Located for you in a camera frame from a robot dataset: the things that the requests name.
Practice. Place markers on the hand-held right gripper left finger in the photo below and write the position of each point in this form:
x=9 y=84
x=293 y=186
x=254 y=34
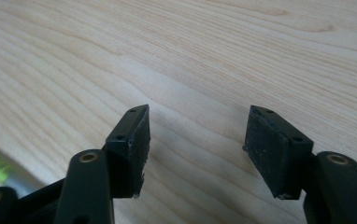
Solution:
x=128 y=155

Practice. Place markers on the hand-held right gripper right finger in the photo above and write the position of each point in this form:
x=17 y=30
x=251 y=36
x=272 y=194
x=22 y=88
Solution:
x=274 y=155

